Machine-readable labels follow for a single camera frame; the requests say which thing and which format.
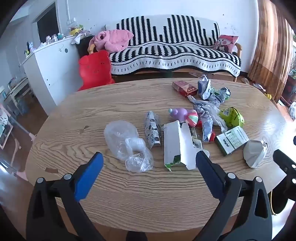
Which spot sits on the brown curtain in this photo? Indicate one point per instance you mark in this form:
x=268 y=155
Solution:
x=266 y=51

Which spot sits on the large clear plastic bag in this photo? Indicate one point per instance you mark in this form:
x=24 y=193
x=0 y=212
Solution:
x=118 y=134

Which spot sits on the green snack packet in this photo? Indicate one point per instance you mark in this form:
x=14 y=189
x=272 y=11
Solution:
x=231 y=117

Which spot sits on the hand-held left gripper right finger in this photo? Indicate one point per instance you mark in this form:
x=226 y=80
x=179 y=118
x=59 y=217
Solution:
x=208 y=172

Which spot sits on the whitish wrapper strip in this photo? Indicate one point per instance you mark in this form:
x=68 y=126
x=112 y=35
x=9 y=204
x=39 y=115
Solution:
x=216 y=115

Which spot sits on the booklet under sofa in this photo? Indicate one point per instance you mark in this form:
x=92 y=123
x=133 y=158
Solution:
x=196 y=74

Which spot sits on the pink printed cushion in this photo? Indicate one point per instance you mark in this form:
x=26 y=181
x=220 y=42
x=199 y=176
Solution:
x=225 y=44

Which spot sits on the grey green wrapper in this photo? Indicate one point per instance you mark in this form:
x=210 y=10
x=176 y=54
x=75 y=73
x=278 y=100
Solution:
x=222 y=93

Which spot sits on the red cardboard box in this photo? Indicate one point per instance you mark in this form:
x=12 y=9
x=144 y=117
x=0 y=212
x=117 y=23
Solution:
x=185 y=89

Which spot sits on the white green printed wrapper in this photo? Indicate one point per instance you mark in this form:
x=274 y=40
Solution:
x=196 y=139

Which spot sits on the torn white cardboard box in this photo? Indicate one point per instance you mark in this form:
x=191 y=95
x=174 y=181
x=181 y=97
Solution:
x=173 y=143

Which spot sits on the white plastic bag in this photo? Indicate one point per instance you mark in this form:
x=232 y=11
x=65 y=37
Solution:
x=293 y=111

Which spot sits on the white cabinet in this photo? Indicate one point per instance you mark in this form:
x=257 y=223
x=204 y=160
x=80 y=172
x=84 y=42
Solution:
x=53 y=74

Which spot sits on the black bin with gold rim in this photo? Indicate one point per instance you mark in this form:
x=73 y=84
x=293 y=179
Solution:
x=278 y=201

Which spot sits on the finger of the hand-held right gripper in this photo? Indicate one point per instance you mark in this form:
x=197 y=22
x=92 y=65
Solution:
x=286 y=165

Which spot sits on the grey paper cup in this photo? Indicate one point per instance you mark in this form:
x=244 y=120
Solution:
x=253 y=154

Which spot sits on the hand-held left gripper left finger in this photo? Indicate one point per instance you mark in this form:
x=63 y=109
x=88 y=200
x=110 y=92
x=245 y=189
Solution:
x=89 y=176

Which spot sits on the green white printed box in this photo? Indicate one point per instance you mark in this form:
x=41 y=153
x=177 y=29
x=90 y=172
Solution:
x=231 y=140

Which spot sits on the cartoon print paper wrapper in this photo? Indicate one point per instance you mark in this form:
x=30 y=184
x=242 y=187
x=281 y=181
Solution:
x=151 y=127

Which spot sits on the small clear plastic bag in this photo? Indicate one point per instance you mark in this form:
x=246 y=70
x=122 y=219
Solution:
x=138 y=162

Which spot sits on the pink blanket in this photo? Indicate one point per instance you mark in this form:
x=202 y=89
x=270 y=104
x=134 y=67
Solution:
x=111 y=40

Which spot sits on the wooden sofa frame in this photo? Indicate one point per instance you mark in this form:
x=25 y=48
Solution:
x=239 y=48

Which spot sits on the red plastic chair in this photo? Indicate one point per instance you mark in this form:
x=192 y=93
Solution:
x=94 y=67

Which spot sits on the clutter of bottles and toys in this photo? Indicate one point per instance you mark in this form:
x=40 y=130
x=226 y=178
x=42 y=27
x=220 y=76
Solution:
x=53 y=38

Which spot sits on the yellow toy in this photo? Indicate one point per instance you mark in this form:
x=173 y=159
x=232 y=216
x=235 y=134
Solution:
x=268 y=96

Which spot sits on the purple toy with striped ball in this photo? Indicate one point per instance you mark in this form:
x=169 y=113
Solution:
x=182 y=114

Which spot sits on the striped black white sofa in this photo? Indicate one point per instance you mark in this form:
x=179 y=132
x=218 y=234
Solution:
x=175 y=53

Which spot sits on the small desk with shelf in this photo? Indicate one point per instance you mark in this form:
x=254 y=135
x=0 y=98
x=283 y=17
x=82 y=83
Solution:
x=18 y=95

